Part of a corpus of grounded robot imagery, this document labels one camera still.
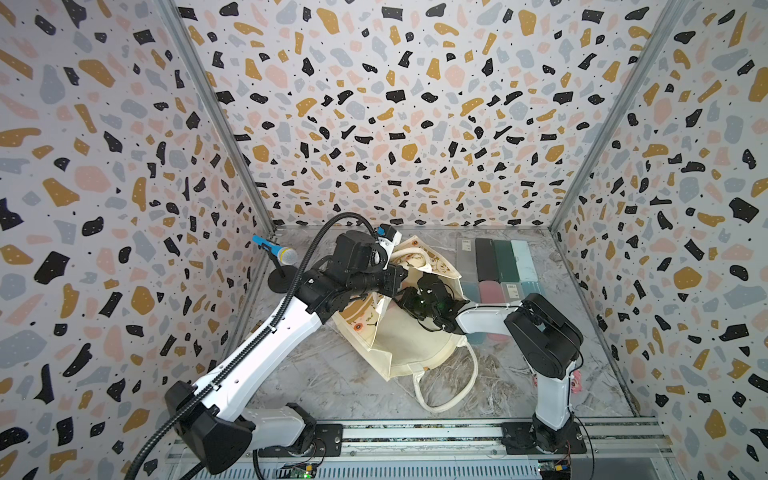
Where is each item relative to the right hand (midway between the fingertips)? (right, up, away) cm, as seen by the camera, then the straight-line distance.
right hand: (394, 298), depth 93 cm
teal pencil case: (+27, +1, +12) cm, 29 cm away
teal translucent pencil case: (+47, +2, +10) cm, 48 cm away
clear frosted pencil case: (+40, +1, +8) cm, 41 cm away
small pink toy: (+49, -21, -12) cm, 55 cm away
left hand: (+5, +9, -24) cm, 26 cm away
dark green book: (+40, +10, +17) cm, 45 cm away
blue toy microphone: (-31, +13, -7) cm, 34 cm away
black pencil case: (+34, +11, +20) cm, 41 cm away
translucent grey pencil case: (+27, +12, +21) cm, 36 cm away
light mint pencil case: (+47, +10, +18) cm, 52 cm away
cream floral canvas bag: (-2, -10, -10) cm, 14 cm away
